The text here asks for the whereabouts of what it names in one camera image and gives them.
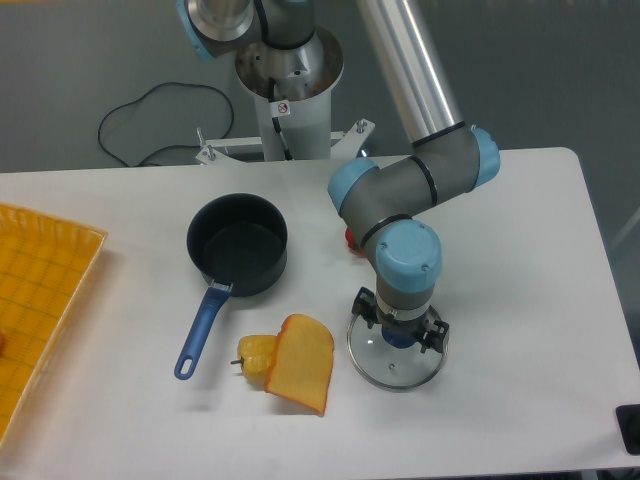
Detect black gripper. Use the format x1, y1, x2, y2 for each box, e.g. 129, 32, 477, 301
351, 287, 449, 353

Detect glass lid with blue knob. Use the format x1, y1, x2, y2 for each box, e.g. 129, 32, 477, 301
347, 306, 449, 391

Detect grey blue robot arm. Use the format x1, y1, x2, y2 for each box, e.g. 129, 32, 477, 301
177, 1, 500, 352

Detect red toy bell pepper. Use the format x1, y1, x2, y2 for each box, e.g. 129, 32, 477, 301
344, 228, 365, 258

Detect toy bread slice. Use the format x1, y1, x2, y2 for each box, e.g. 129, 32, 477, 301
264, 314, 334, 416

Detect yellow toy bell pepper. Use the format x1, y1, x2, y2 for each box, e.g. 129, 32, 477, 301
231, 335, 277, 384

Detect black object at table edge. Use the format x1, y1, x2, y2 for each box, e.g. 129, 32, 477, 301
615, 404, 640, 456

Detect yellow plastic basket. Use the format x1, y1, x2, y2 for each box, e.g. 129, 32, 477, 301
1, 203, 108, 440

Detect dark pot with blue handle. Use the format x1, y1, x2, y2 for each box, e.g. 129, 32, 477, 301
174, 193, 288, 380

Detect black cable on floor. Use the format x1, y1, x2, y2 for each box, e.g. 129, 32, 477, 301
97, 81, 235, 168

